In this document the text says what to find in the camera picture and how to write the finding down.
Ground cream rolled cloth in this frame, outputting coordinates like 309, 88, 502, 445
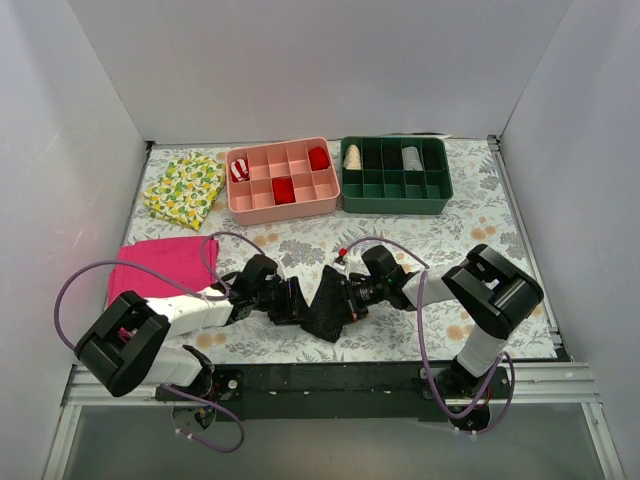
343, 145, 362, 170

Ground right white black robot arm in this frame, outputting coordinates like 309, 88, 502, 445
327, 244, 544, 398

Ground green divided organizer box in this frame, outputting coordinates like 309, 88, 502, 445
340, 136, 454, 215

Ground red rolled cloth back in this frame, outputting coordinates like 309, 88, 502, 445
308, 147, 330, 171

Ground black striped underwear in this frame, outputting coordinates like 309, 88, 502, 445
301, 265, 348, 343

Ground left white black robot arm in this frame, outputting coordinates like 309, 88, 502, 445
74, 254, 309, 400

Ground magenta folded cloth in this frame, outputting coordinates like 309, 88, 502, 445
107, 235, 222, 331

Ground grey rolled cloth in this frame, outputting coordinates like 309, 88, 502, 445
401, 146, 423, 171

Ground lemon print folded cloth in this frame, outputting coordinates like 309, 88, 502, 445
143, 152, 226, 231

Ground red rolled cloth front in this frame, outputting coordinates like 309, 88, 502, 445
272, 177, 295, 205

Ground black rolled cloth left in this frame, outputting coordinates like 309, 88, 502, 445
362, 147, 383, 170

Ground pink divided organizer box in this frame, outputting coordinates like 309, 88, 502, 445
225, 137, 340, 226

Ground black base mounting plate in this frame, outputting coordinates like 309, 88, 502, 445
154, 363, 514, 424

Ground red white striped rolled sock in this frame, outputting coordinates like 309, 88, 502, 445
229, 158, 250, 183

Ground aluminium frame rail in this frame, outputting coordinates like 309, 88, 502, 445
45, 362, 623, 479

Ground red rolled cloth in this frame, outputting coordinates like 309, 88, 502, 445
272, 177, 295, 205
308, 147, 330, 171

